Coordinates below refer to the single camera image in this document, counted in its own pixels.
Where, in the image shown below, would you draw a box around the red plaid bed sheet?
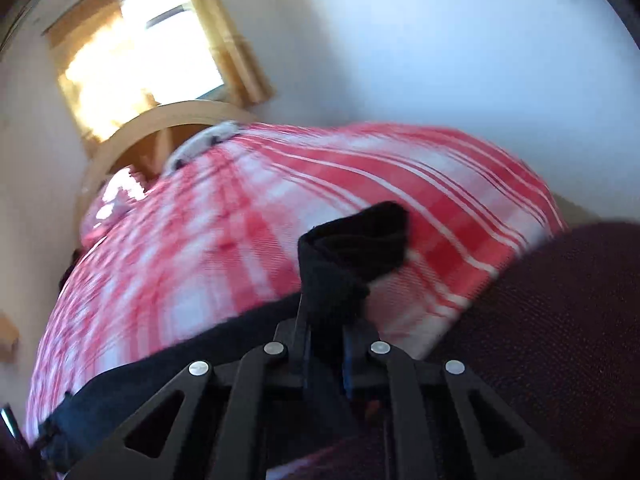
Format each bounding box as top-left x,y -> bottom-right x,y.
25,121 -> 571,446

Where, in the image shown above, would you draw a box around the black pants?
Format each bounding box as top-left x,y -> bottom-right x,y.
37,201 -> 413,480

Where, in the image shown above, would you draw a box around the person's dark maroon clothing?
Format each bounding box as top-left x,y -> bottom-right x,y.
270,220 -> 640,480

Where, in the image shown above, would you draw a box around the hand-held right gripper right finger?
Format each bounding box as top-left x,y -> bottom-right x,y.
342,322 -> 576,480

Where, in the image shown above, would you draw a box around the beige wooden headboard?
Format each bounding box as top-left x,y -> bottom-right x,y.
75,101 -> 258,241

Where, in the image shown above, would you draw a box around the dark patterned cloth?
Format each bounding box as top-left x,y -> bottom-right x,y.
59,247 -> 83,288

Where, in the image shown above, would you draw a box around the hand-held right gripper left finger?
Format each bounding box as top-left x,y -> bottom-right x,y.
65,317 -> 312,480

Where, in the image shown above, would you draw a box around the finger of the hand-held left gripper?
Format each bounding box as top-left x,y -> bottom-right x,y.
0,402 -> 26,456

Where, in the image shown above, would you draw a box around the white black-patterned pillow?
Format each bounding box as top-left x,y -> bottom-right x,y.
162,120 -> 241,176

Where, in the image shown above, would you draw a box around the pink pillow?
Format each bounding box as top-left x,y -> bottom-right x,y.
82,167 -> 151,241

